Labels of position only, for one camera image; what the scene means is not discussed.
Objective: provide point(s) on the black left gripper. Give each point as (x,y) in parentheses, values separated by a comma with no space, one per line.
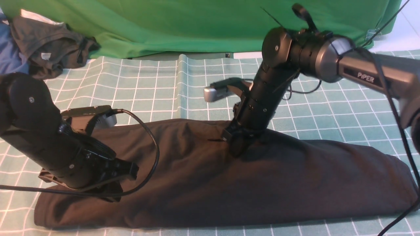
(82,164)

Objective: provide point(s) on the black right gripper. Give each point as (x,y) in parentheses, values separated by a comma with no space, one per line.
(257,107)

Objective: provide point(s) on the dark gray long-sleeve top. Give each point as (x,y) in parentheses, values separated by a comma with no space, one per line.
(280,180)

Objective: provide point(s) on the gray left robot arm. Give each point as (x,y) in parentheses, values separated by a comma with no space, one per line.
(26,103)

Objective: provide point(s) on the gray right robot arm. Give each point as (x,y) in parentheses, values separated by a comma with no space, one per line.
(325,56)

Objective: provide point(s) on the crumpled dark gray shirt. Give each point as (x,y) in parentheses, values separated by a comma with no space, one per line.
(49,49)

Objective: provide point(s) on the blue crumpled garment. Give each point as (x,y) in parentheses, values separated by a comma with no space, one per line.
(11,59)

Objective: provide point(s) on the metal binder clip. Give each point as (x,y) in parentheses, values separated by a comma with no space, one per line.
(372,33)

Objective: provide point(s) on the green backdrop cloth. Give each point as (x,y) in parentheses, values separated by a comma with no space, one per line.
(135,28)

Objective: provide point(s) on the white cloth behind pile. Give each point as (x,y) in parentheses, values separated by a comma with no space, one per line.
(40,18)

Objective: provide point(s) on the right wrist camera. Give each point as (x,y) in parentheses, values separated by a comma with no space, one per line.
(227,87)

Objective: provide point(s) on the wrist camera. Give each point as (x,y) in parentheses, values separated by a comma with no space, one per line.
(227,87)
(85,120)

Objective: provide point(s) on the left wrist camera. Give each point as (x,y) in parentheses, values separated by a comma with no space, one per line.
(85,120)

